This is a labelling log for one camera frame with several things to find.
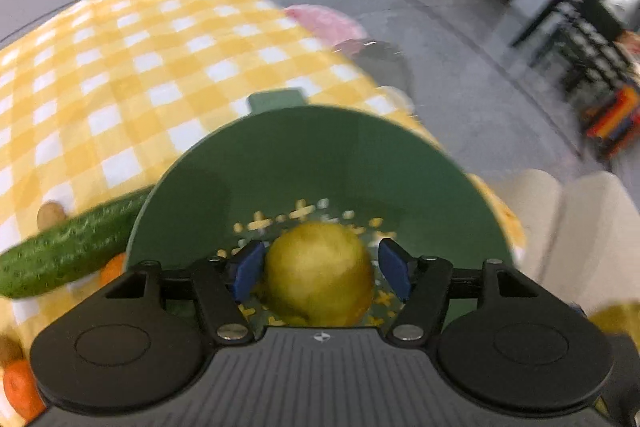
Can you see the green cucumber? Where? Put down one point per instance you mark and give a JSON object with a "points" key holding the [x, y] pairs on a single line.
{"points": [[60, 252]]}

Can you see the brown kiwi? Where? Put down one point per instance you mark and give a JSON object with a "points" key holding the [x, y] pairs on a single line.
{"points": [[7, 351]]}

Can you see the green colander bowl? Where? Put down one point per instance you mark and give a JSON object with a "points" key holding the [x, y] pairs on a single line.
{"points": [[325, 157]]}

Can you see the orange tangerine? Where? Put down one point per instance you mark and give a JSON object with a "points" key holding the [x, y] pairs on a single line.
{"points": [[114, 271], [21, 389]]}

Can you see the yellow checkered tablecloth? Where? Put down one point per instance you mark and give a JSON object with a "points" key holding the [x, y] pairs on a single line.
{"points": [[125, 57]]}

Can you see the black shelf rack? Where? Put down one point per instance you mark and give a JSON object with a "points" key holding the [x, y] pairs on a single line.
{"points": [[585, 42]]}

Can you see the beige sofa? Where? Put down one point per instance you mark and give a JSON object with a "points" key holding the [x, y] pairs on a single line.
{"points": [[590, 227]]}

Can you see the white cup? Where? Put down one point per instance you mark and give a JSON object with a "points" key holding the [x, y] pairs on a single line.
{"points": [[399, 99]]}

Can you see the small tan potato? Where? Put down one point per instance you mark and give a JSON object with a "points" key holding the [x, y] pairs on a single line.
{"points": [[51, 215]]}

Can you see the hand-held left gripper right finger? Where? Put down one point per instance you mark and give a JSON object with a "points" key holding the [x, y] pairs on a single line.
{"points": [[395, 272]]}

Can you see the colourful toy blocks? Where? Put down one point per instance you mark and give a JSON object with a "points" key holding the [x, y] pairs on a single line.
{"points": [[617, 119]]}

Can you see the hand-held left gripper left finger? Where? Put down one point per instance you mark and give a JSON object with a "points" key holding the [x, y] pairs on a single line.
{"points": [[247, 269]]}

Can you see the yellow-green pear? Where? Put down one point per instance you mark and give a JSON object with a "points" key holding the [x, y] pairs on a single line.
{"points": [[617, 322], [320, 272]]}

